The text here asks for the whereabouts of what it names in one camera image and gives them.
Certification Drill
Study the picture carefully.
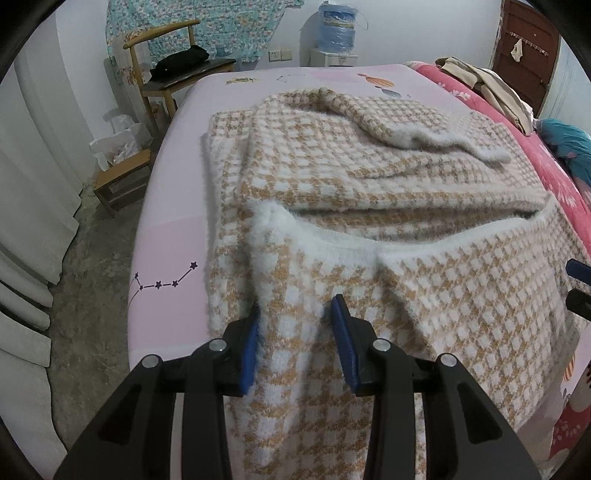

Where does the teal floral hanging cloth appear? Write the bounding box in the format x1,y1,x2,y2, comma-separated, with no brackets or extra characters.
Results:
106,0,303,63

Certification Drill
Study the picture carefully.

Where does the white curtain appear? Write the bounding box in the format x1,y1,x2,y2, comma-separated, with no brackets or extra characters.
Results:
0,51,93,462

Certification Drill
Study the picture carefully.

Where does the wooden chair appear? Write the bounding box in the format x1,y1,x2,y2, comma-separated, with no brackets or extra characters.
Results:
124,19,236,132

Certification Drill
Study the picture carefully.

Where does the white plastic bag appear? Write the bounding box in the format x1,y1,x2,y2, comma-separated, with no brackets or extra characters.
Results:
89,114,153,169

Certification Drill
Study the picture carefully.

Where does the white water dispenser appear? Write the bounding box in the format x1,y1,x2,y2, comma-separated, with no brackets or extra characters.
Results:
310,47,358,66

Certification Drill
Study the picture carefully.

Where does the brown wooden door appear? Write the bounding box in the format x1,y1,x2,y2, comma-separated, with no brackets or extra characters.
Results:
492,0,561,116

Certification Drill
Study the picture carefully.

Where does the teal blue cloth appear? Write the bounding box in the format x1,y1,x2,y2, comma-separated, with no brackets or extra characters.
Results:
538,117,591,185

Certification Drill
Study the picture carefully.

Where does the red floral blanket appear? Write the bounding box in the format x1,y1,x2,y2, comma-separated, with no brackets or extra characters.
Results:
409,62,591,250

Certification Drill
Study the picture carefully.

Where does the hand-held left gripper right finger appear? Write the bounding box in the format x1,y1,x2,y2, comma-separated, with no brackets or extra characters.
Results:
330,294,541,480

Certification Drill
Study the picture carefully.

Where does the beige clothes pile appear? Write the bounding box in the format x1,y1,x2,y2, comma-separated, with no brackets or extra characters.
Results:
435,56,536,134

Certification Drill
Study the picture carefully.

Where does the black bag on chair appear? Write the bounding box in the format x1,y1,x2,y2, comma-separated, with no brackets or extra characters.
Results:
152,45,211,79

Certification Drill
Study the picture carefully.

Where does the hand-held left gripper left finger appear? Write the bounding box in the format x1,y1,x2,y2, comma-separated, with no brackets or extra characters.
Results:
53,302,262,480

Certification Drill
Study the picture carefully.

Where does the beige checked fuzzy coat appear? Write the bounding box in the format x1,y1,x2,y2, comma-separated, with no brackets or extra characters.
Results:
201,88,591,480

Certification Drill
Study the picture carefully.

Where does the small wooden stool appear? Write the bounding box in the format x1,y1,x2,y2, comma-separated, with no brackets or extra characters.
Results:
93,148,153,217

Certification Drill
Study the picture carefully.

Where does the bed with pink sheet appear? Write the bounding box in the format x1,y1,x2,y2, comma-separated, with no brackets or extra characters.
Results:
127,62,591,480

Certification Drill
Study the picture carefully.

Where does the blue water bottle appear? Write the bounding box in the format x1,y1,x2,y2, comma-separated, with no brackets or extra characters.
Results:
318,2,358,54

